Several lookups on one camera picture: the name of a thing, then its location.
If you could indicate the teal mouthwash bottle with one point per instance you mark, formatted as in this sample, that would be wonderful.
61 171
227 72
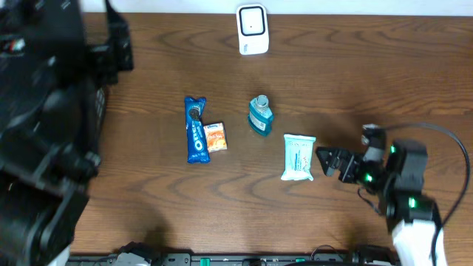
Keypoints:
260 116

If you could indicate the blue Oreo cookie pack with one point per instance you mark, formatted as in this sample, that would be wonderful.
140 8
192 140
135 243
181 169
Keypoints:
196 139

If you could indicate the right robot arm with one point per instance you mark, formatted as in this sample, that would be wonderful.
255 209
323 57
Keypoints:
395 175

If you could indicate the white barcode scanner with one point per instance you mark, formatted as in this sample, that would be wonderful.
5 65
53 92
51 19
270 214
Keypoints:
253 32

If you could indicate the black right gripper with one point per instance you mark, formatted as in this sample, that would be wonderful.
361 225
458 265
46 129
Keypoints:
337 160

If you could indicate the white wet wipes pack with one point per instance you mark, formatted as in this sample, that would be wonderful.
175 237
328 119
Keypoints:
298 157

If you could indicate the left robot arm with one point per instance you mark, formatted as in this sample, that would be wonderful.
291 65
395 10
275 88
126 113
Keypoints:
54 91

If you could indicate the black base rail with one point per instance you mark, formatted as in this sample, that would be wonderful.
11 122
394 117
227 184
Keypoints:
136 254

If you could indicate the grey plastic mesh basket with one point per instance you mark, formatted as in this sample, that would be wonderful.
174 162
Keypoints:
100 107

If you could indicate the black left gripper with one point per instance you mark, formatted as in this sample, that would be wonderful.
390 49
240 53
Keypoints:
120 41

